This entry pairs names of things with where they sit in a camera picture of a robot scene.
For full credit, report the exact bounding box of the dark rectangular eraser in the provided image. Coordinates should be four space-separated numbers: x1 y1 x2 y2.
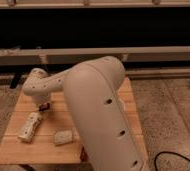
39 103 50 111

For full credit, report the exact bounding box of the white plastic bottle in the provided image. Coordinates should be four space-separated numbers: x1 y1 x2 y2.
18 112 43 143

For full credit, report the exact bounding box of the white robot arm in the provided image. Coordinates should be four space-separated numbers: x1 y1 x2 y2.
23 56 149 171

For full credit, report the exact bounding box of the white sponge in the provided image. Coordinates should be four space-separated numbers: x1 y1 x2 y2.
53 130 73 145

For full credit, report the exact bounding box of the dark red oblong object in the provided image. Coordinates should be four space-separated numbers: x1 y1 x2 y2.
80 147 88 162

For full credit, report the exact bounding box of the black cable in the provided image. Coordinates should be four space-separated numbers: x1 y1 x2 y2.
153 151 190 171

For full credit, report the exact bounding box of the white horizontal shelf rail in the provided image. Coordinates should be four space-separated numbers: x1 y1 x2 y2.
0 46 190 66

